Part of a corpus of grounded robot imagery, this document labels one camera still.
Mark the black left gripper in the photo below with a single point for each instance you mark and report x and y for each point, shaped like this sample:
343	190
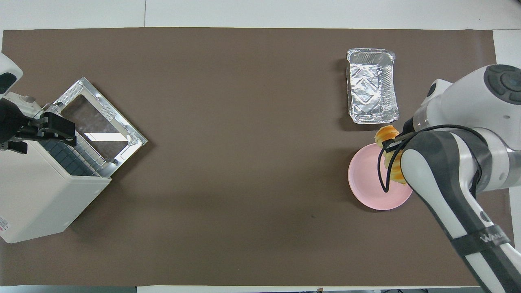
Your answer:
12	122

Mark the aluminium foil tray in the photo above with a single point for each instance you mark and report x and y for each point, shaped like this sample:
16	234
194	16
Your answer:
370	85

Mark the yellow twisted bread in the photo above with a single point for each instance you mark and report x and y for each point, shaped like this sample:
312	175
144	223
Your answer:
386	133

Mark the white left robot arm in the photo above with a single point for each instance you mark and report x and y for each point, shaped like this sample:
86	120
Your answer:
8	65

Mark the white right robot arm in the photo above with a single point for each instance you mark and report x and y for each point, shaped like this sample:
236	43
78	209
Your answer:
447	171

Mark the cream toaster oven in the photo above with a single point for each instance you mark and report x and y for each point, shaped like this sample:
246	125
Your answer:
36	195

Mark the glass oven door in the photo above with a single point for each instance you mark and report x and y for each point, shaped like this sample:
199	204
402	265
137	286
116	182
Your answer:
122	130

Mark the brown table mat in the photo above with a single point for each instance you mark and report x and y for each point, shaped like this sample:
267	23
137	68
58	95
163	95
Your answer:
244	162

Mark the pink round plate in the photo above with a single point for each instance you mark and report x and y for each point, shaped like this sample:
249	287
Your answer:
366	179

